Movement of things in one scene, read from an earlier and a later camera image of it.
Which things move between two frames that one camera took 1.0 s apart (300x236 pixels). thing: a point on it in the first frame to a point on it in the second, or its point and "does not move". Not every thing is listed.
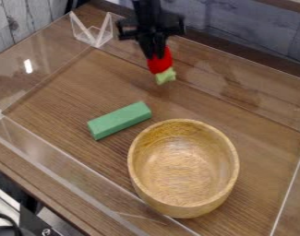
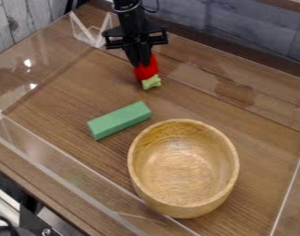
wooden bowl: x=182 y=162 does not move
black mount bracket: x=31 y=222 does not move
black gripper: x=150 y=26 to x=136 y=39
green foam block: x=118 y=120 does not move
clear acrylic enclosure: x=200 y=157 does not move
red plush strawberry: x=161 y=66 to x=148 y=74
